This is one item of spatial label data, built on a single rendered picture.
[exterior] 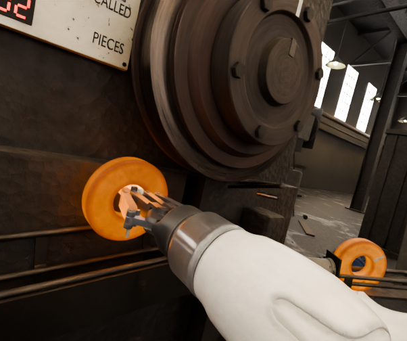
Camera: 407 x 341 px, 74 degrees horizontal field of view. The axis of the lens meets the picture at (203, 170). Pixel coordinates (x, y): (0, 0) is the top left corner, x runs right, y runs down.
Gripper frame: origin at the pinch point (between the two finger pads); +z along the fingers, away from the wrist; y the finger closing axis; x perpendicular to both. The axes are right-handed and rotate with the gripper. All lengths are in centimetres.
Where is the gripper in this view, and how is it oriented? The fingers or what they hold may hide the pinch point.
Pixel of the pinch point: (130, 191)
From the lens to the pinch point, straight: 51.6
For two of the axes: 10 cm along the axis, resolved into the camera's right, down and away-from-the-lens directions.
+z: -6.1, -2.6, 7.5
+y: 7.5, 1.0, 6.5
